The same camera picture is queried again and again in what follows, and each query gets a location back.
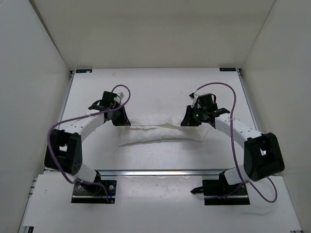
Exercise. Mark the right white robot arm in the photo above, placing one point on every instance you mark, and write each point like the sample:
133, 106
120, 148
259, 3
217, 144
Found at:
261, 151

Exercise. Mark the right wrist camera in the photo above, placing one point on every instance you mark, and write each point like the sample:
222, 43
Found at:
194, 98

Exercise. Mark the right blue corner label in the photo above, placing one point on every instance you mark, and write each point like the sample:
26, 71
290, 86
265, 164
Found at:
227, 69

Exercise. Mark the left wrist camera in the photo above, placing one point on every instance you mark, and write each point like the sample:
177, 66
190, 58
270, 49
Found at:
120, 95

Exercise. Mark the white pleated skirt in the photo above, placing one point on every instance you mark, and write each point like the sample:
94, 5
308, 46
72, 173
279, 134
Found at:
156, 127

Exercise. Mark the left blue corner label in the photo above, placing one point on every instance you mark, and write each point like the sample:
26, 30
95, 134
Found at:
83, 71

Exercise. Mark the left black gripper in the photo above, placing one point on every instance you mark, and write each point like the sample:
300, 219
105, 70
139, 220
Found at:
124, 121

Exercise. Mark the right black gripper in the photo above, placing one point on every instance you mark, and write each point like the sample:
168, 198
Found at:
188, 121

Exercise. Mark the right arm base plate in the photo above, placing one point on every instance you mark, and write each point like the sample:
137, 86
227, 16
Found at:
217, 193

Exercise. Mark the blue corner label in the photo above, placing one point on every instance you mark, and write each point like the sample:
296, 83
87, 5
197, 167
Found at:
83, 71
227, 69

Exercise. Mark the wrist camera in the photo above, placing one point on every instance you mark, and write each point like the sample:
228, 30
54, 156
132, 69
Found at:
120, 95
194, 98

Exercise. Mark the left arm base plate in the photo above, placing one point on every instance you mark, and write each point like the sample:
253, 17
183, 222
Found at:
94, 194

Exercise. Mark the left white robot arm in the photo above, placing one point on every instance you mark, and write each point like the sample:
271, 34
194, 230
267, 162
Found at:
64, 151

